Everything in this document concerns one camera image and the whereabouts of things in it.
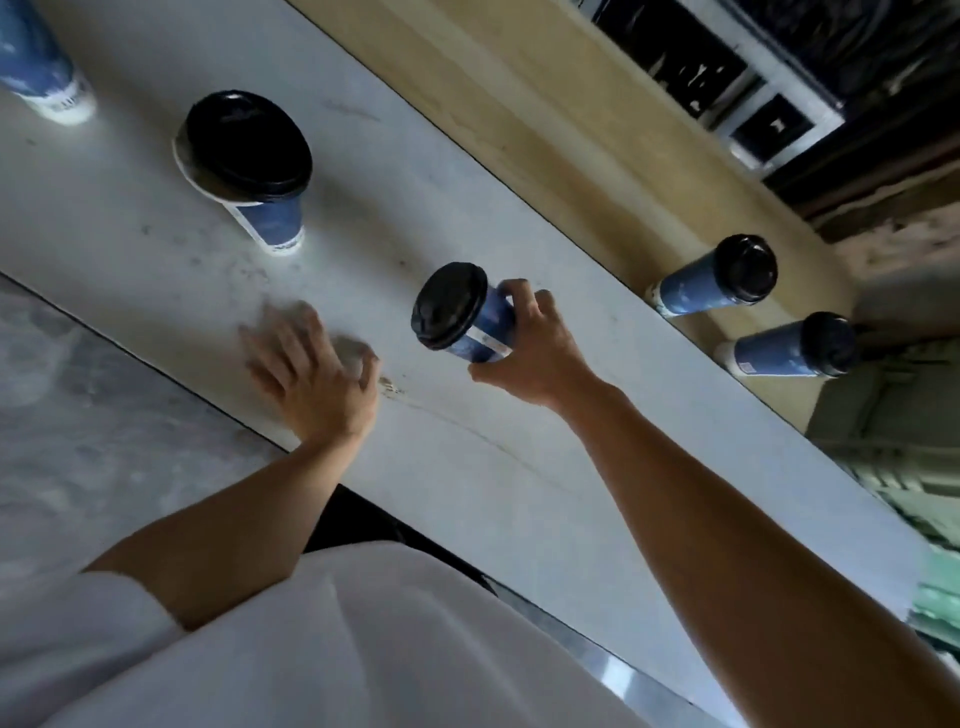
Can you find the person's right hand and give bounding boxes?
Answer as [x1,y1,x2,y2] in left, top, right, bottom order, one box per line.
[468,279,603,414]

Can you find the person's left hand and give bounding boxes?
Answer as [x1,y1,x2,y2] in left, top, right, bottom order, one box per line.
[240,300,384,449]

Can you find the blue paper cup black lid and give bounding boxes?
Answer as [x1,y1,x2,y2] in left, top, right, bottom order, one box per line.
[410,261,519,366]
[712,310,861,381]
[172,90,315,258]
[645,233,780,321]

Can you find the person's left forearm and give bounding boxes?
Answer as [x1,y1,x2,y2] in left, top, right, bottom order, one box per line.
[81,429,378,633]

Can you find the person's right forearm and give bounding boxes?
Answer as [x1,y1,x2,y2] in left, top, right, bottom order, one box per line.
[553,378,960,728]

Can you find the beige wooden counter ledge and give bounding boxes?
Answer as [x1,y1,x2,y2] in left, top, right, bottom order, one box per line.
[287,0,858,436]

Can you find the person's white shirt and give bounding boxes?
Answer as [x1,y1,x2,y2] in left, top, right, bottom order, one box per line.
[0,540,655,728]

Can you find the white framed dark cabinet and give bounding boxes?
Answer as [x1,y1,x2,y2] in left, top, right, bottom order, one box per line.
[573,0,847,180]

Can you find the blue paper cup white base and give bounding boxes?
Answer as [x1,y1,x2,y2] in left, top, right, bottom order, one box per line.
[0,0,99,127]

